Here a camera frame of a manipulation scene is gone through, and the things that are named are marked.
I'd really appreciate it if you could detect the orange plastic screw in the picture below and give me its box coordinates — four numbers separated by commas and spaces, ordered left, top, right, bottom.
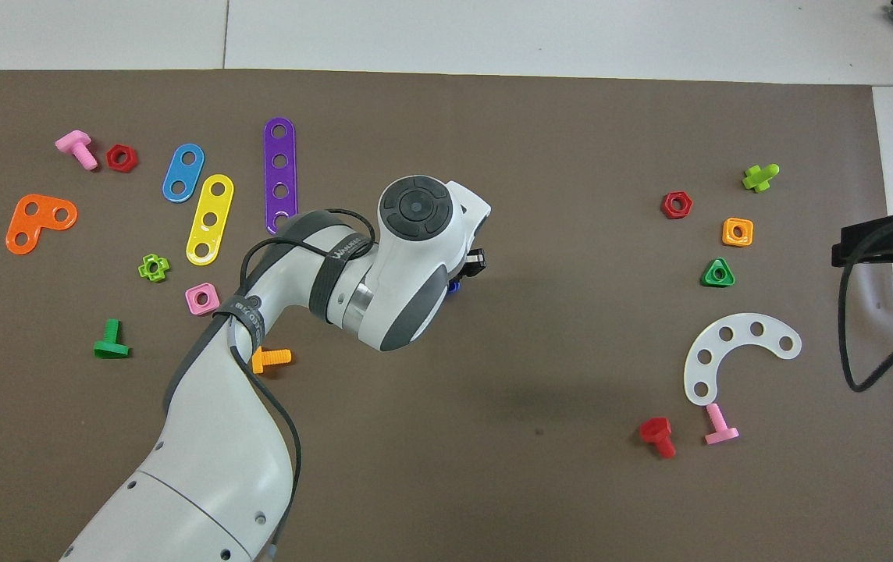
251, 345, 292, 375

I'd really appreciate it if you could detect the pink plastic screw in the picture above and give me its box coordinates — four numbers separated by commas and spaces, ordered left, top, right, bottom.
55, 130, 98, 171
703, 402, 741, 446

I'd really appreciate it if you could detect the green triangular plastic nut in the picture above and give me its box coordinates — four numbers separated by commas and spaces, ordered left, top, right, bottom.
700, 257, 736, 288

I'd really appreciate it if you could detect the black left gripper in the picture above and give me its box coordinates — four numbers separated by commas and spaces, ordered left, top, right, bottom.
457, 247, 489, 283

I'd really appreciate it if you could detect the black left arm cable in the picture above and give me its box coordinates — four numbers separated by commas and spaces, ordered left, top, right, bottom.
228, 207, 378, 562

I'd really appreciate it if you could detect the green plastic screw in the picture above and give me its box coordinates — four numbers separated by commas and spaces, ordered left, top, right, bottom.
93, 318, 132, 360

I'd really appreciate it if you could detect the orange L-shaped plate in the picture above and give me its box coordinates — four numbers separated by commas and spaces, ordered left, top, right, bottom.
5, 194, 79, 256

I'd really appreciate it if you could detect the brown table mat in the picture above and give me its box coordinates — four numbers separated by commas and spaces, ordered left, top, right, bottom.
0, 69, 893, 562

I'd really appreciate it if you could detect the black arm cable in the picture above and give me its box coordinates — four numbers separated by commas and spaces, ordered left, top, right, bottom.
837, 212, 893, 393
228, 207, 378, 562

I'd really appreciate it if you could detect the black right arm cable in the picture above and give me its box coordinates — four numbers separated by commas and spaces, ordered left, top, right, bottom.
837, 212, 893, 393

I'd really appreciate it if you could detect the blue two-hole plastic plate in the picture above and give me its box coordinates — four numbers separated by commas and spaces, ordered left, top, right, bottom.
162, 143, 205, 204

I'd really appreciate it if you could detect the yellow three-hole plastic plate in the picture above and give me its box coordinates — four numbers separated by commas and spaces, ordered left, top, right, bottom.
185, 173, 235, 267

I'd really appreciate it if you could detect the white curved five-hole plate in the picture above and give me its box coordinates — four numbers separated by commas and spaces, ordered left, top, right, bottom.
683, 313, 803, 407

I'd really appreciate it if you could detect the purple four-hole plastic plate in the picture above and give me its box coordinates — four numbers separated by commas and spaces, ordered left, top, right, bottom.
263, 117, 299, 236

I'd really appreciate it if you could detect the pink square plastic nut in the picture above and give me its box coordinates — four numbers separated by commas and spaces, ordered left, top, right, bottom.
184, 282, 222, 317

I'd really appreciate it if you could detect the lime cross-head plastic screw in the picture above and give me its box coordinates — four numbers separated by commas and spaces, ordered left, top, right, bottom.
742, 163, 781, 194

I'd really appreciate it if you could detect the red hex-head plastic screw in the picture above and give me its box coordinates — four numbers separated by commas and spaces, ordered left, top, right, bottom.
639, 417, 678, 460

